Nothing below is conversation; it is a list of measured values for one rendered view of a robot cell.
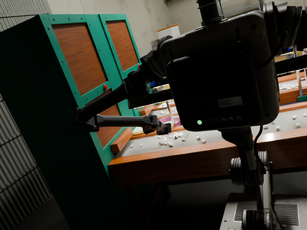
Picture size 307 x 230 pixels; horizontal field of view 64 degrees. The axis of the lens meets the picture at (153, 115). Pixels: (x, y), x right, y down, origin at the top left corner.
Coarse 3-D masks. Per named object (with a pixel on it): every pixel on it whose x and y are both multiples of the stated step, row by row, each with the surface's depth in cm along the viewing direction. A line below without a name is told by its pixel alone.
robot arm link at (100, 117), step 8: (96, 120) 129; (104, 120) 130; (112, 120) 132; (120, 120) 134; (128, 120) 136; (136, 120) 138; (144, 120) 141; (152, 120) 144; (88, 128) 125; (96, 128) 127
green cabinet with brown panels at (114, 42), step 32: (0, 32) 149; (32, 32) 143; (64, 32) 158; (96, 32) 196; (128, 32) 259; (0, 64) 158; (32, 64) 152; (64, 64) 150; (96, 64) 187; (128, 64) 242; (32, 96) 161; (64, 96) 154; (96, 96) 176; (32, 128) 171; (64, 128) 164; (64, 160) 174
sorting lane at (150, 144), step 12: (276, 120) 159; (288, 120) 154; (300, 120) 150; (192, 132) 184; (204, 132) 177; (216, 132) 171; (252, 132) 155; (264, 132) 150; (132, 144) 199; (144, 144) 191; (156, 144) 184; (180, 144) 171; (192, 144) 165; (120, 156) 184
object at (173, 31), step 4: (176, 24) 616; (164, 28) 595; (168, 28) 592; (172, 28) 595; (176, 28) 616; (160, 32) 605; (164, 32) 600; (168, 32) 596; (172, 32) 593; (176, 32) 613; (160, 36) 609; (164, 36) 604; (172, 36) 595; (176, 36) 611
